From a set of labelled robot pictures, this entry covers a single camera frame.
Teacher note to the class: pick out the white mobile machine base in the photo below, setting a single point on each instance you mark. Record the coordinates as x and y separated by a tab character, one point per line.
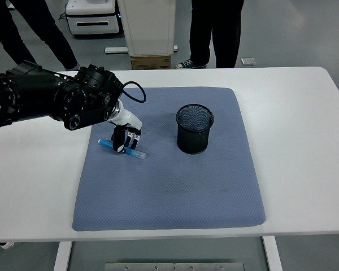
93	15

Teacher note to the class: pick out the white cabinet column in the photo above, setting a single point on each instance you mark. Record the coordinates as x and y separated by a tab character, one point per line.
149	28

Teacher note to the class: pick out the person with blue sneakers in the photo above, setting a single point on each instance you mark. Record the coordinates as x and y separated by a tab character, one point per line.
214	28

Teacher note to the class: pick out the blue-grey textured mat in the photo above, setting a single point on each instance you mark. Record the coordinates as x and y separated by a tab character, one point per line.
164	186

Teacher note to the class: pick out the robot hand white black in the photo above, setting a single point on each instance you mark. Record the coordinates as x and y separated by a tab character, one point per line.
130	120

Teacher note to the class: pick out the person in dark trousers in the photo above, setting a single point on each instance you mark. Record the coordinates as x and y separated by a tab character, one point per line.
45	28

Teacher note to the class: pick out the white table leg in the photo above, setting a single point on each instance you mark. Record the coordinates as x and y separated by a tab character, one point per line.
272	254
62	257

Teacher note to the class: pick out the brown cardboard box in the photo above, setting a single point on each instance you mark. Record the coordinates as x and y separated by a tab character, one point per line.
151	62

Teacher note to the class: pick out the metal floor socket plate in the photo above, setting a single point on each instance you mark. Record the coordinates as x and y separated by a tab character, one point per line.
248	61

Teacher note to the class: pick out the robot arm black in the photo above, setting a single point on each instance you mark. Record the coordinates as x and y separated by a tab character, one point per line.
31	96

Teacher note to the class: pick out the black mesh pen holder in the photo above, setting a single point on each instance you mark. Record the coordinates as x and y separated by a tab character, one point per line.
192	141

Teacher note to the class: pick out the blue marker with clear cap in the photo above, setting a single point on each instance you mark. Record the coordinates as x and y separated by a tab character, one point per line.
105	143

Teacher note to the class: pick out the grey floor foot bar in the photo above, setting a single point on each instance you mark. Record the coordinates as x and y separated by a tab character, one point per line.
115	49

